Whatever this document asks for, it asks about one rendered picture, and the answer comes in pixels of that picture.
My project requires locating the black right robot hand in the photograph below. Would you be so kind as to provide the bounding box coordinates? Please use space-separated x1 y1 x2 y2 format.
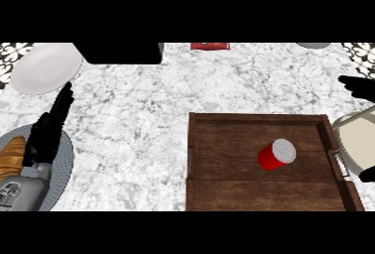
337 74 375 102

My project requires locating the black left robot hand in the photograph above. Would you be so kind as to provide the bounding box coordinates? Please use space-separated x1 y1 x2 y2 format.
21 81 76 168

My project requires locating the red can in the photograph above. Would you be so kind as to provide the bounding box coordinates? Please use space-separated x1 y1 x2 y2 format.
257 138 299 172

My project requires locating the brown wooden tray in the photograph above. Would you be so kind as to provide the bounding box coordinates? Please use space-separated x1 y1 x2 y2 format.
185 112 367 212

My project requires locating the black white patterned placemat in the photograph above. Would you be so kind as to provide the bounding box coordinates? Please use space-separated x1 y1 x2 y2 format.
0 42 36 90
340 42 375 79

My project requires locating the golden brown bread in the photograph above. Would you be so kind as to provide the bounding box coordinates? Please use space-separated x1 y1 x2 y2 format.
0 135 27 184

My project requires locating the grey round plate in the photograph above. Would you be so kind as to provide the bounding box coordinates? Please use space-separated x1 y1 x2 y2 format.
0 123 77 212

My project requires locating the grey round object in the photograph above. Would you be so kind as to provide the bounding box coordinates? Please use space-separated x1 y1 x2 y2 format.
294 42 333 51

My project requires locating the white oval plate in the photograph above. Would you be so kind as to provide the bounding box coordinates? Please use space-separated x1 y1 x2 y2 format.
9 43 86 96

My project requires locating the black appliance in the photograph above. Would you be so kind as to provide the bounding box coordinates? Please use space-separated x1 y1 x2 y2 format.
73 42 166 65

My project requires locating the red box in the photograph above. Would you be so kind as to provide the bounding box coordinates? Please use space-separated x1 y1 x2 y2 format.
190 42 232 52

